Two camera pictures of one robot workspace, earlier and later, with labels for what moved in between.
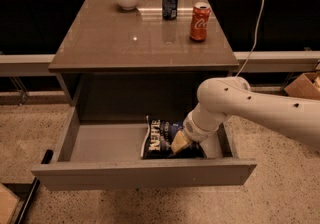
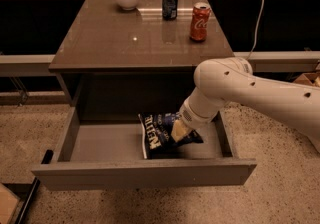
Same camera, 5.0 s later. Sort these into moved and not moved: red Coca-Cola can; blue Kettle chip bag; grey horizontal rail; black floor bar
Moved: blue Kettle chip bag
Not moved: grey horizontal rail; black floor bar; red Coca-Cola can
